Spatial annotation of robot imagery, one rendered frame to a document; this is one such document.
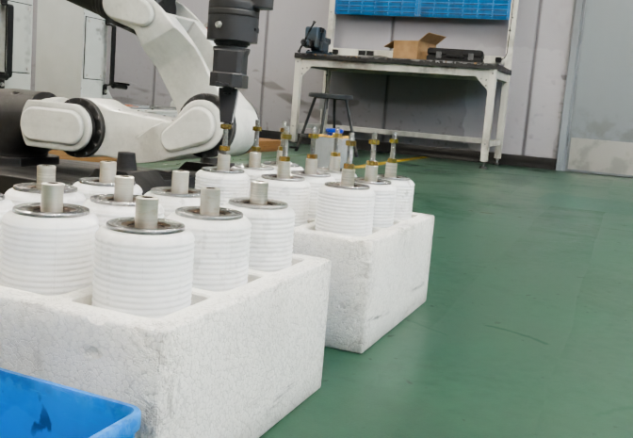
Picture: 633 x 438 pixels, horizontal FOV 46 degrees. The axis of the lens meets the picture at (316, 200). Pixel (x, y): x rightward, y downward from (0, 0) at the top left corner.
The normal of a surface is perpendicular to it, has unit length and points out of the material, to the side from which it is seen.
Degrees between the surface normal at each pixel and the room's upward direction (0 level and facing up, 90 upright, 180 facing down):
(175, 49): 112
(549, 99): 90
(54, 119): 90
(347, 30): 90
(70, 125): 90
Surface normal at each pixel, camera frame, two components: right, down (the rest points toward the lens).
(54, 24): -0.38, 0.09
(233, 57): -0.03, 0.13
